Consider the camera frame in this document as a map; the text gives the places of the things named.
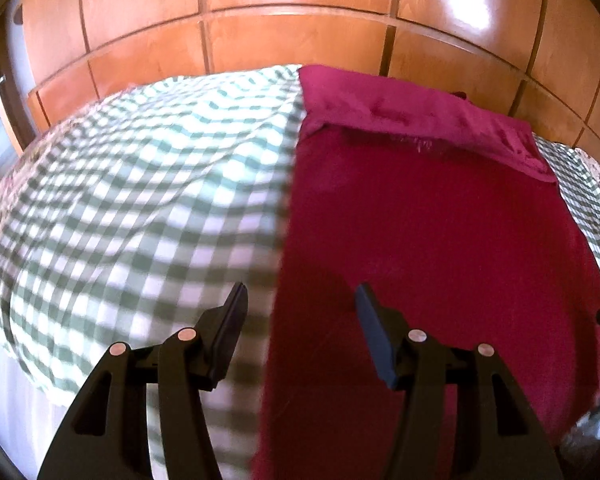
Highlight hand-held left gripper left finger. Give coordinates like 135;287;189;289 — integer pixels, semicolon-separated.
37;281;249;480

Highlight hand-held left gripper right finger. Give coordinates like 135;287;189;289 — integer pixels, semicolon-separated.
355;282;564;480

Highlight dark red knit garment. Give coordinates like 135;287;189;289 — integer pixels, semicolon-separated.
250;63;600;480

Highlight green checked blanket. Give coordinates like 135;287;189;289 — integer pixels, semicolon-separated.
0;63;600;480

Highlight wooden panelled wardrobe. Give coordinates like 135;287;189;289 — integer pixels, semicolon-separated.
10;0;600;163

